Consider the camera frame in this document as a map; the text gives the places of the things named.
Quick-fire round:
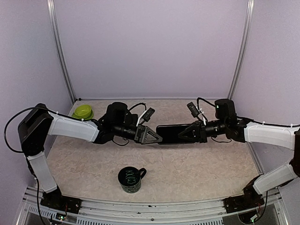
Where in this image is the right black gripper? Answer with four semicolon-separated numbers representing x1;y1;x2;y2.
178;119;228;143

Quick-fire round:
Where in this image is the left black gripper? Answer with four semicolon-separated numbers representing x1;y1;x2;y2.
113;122;163;145

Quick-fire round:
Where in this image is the black phone case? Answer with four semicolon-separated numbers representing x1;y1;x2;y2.
156;124;194;145

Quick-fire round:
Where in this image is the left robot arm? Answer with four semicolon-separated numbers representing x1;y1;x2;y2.
18;102;162;209

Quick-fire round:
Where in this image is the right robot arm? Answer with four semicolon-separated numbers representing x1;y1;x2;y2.
178;99;300;208

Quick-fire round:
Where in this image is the black mug green print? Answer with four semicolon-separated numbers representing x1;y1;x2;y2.
118;166;147;194

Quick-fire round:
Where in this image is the green plastic bowl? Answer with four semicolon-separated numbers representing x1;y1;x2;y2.
74;105;92;119

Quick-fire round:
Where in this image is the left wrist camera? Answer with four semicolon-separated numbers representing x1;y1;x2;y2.
136;108;155;126

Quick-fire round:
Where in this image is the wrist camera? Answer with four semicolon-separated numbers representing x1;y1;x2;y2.
187;102;208;125
136;108;155;126

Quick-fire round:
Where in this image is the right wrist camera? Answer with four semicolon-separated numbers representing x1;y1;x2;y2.
187;102;208;125

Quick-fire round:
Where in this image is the front aluminium rail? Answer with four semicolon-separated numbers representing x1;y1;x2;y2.
16;186;289;225

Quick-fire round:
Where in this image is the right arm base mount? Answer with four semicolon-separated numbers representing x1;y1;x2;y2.
223;192;265;213

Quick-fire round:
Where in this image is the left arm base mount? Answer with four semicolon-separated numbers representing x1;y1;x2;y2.
40;192;82;214

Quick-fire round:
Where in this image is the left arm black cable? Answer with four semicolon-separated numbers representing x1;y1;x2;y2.
3;102;146;225

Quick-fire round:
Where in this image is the right aluminium frame post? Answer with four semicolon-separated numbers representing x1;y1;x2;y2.
227;0;255;100

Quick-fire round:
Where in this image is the aluminium frame post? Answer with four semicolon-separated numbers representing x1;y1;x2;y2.
227;0;255;100
46;0;76;104

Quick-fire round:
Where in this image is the left aluminium frame post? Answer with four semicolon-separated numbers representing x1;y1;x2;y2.
46;0;76;104

